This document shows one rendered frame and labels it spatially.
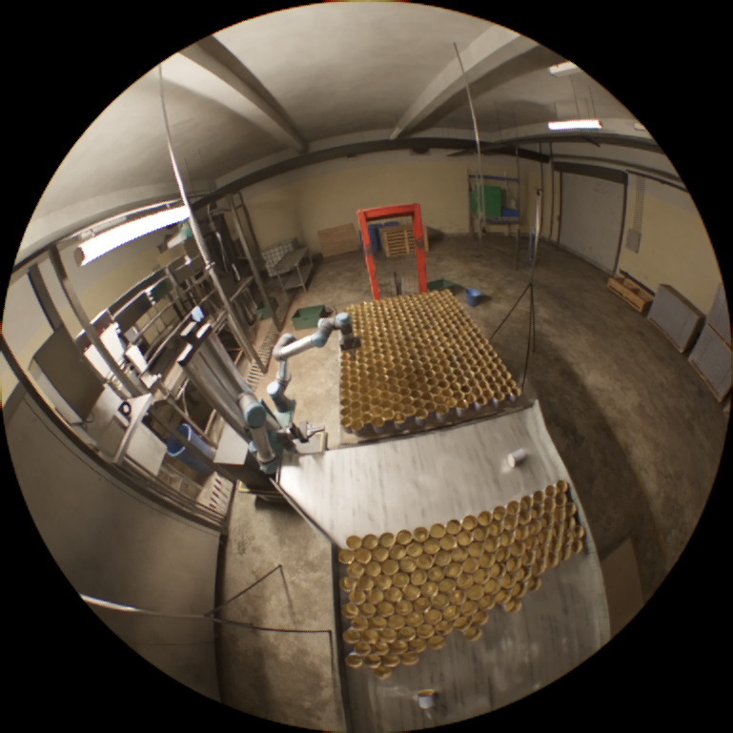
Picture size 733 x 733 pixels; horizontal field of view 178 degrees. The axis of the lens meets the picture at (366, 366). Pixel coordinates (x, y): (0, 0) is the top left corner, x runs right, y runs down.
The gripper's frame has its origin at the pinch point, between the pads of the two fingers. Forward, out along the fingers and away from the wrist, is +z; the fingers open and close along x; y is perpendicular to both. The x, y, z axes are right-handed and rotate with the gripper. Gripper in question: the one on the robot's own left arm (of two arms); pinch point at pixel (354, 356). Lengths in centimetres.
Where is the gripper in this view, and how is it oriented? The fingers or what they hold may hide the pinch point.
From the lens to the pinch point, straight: 151.6
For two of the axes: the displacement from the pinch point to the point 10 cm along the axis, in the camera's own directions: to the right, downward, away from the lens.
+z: 1.7, 7.1, 6.9
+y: -0.8, -6.8, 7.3
